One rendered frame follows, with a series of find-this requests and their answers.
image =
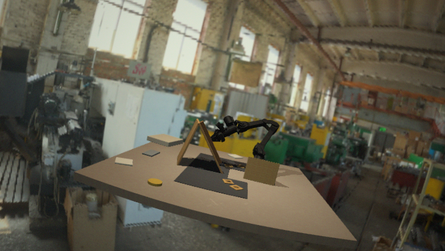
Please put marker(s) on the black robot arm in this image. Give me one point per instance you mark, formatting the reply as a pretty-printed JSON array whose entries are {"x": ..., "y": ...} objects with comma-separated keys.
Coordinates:
[{"x": 243, "y": 126}]

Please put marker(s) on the grey flat rectangular tile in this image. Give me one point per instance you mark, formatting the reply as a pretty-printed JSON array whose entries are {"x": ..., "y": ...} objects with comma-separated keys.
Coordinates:
[{"x": 150, "y": 153}]

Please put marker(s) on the yellow flat round disc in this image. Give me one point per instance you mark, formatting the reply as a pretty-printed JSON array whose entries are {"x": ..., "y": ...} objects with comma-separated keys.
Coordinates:
[{"x": 155, "y": 182}]

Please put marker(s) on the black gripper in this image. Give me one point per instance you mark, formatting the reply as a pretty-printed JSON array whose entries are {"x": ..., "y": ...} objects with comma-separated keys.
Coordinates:
[{"x": 217, "y": 136}]

